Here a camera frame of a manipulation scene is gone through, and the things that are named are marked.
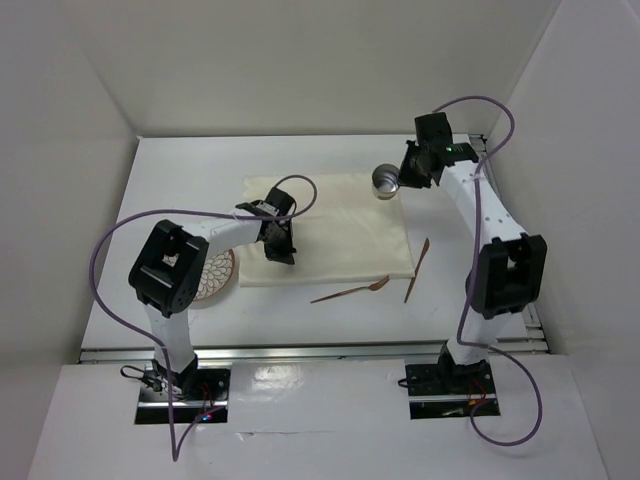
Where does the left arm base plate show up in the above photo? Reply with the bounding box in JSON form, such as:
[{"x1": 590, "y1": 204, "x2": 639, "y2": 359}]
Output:
[{"x1": 120, "y1": 365, "x2": 231, "y2": 425}]

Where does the floral patterned ceramic plate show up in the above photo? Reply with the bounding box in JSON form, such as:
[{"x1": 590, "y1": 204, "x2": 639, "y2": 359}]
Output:
[{"x1": 194, "y1": 249, "x2": 236, "y2": 301}]

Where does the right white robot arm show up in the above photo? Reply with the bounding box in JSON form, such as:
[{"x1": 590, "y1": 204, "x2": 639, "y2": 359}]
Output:
[{"x1": 399, "y1": 112, "x2": 547, "y2": 394}]

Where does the aluminium rail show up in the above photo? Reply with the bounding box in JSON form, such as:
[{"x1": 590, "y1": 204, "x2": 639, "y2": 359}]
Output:
[
  {"x1": 79, "y1": 340, "x2": 549, "y2": 365},
  {"x1": 469, "y1": 134, "x2": 545, "y2": 345}
]

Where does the copper knife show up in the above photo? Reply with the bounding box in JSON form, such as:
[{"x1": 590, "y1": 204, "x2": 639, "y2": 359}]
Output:
[{"x1": 403, "y1": 238, "x2": 430, "y2": 304}]

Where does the aluminium right side rail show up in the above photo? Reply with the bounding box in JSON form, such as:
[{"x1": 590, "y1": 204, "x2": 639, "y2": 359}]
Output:
[{"x1": 469, "y1": 134, "x2": 545, "y2": 345}]

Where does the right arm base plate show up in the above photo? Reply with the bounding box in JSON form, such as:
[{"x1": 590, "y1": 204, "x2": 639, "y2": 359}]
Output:
[{"x1": 397, "y1": 364, "x2": 501, "y2": 420}]

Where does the cream cloth placemat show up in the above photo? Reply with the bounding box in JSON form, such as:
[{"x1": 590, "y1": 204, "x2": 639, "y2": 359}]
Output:
[{"x1": 234, "y1": 173, "x2": 414, "y2": 287}]

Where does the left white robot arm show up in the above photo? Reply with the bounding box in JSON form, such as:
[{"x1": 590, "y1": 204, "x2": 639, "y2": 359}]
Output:
[{"x1": 128, "y1": 187, "x2": 296, "y2": 399}]

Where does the silver metal cup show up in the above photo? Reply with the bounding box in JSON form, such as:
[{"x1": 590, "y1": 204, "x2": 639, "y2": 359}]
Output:
[{"x1": 371, "y1": 163, "x2": 400, "y2": 201}]

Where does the aluminium front rail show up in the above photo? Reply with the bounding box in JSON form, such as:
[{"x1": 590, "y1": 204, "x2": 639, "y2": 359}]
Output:
[{"x1": 79, "y1": 340, "x2": 549, "y2": 365}]

